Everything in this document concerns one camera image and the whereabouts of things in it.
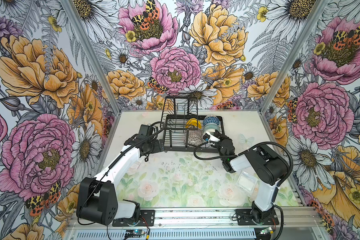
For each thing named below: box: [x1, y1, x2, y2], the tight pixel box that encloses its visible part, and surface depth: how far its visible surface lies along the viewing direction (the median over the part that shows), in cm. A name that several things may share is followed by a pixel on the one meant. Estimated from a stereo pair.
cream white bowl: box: [202, 131, 221, 143], surface depth 86 cm
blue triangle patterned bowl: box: [203, 114, 220, 126], surface depth 112 cm
